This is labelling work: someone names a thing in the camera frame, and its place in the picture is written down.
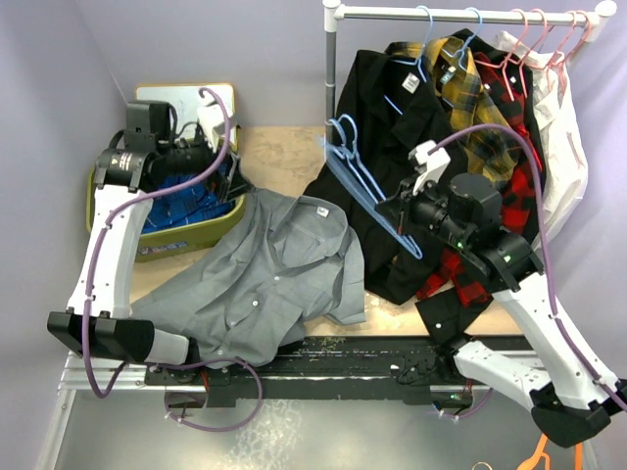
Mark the yellow framed whiteboard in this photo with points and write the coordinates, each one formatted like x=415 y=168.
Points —
x=184 y=98

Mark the grey metal clothes rack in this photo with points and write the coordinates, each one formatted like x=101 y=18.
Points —
x=335 y=12

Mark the black shirt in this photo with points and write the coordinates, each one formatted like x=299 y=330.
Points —
x=390 y=120

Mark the red plaid shirt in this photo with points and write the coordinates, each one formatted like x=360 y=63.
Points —
x=519 y=210

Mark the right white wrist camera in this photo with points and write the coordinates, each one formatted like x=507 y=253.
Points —
x=431 y=162

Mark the blue hanger under yellow shirt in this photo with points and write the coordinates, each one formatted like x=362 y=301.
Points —
x=459 y=56

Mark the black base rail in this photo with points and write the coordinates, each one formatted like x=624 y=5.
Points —
x=402 y=368

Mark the blue plaid shirt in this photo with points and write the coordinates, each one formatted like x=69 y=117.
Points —
x=195 y=204

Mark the green plastic bin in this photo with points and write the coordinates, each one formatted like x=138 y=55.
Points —
x=133 y=169

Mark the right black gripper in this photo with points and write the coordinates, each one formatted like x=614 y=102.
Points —
x=395 y=213

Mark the white shirt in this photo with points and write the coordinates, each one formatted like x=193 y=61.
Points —
x=568 y=171

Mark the pink hanger under white shirt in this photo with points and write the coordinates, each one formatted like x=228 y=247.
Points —
x=547 y=28

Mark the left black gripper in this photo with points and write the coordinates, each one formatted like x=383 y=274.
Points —
x=234 y=181

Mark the blue hanger under black shirt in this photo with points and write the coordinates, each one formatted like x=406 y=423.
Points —
x=414 y=82

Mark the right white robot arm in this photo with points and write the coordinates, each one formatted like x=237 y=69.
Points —
x=573 y=396

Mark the orange hanger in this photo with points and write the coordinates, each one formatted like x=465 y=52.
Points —
x=540 y=459

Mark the yellow plaid shirt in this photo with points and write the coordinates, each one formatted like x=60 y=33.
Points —
x=470 y=108

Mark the grey button shirt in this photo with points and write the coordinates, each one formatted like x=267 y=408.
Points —
x=286 y=262

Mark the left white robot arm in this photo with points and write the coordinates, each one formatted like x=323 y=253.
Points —
x=98 y=322

